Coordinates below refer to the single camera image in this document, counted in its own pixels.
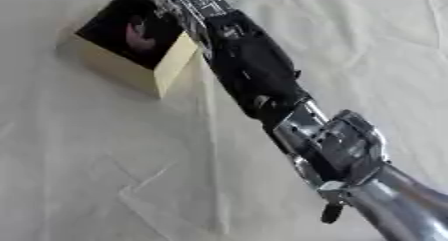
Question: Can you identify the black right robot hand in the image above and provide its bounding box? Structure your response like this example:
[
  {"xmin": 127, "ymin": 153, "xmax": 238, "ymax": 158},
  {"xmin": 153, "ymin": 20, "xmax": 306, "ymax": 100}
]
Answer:
[{"xmin": 120, "ymin": 0, "xmax": 314, "ymax": 123}]

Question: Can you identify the tan cardboard box black inside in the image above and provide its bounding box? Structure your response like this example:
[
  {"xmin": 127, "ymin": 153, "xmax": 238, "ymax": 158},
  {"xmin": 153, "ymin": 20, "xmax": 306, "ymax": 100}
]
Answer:
[{"xmin": 56, "ymin": 0, "xmax": 203, "ymax": 99}]

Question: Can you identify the pink toy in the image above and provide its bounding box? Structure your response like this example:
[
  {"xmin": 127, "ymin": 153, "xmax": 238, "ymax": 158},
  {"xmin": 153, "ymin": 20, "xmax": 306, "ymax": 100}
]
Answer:
[{"xmin": 124, "ymin": 15, "xmax": 158, "ymax": 54}]

